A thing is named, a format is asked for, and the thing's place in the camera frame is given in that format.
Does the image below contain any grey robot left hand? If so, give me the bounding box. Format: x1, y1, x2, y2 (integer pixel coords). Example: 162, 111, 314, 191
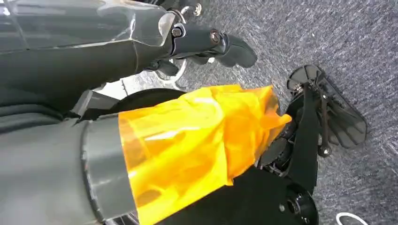
0, 0, 293, 225

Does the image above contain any white cable loop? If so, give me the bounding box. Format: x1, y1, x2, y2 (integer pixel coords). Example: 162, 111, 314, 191
335, 212, 370, 225

